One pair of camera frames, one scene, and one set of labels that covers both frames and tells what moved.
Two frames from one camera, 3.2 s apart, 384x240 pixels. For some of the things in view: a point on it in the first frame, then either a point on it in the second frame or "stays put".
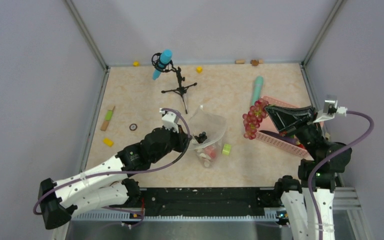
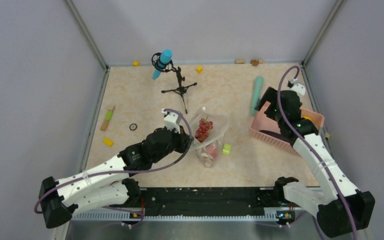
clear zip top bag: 208,130 stays put
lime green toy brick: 226,149 stays put
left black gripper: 183,139 stays put
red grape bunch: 252,120 to 202,133
